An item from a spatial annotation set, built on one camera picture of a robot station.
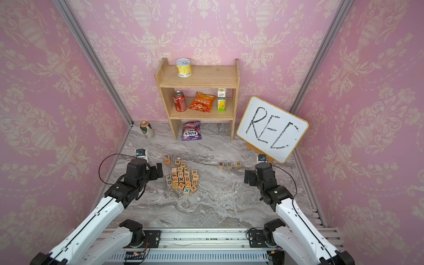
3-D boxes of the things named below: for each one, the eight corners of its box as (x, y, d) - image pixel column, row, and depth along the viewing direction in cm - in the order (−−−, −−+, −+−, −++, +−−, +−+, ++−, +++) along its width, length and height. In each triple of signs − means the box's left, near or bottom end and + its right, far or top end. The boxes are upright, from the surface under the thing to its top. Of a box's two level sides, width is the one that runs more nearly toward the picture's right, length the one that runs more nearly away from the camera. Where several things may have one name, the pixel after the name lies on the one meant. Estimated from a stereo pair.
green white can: (144, 139, 114) (138, 128, 105) (147, 132, 118) (141, 121, 109) (153, 139, 114) (148, 128, 105) (155, 132, 118) (150, 121, 109)
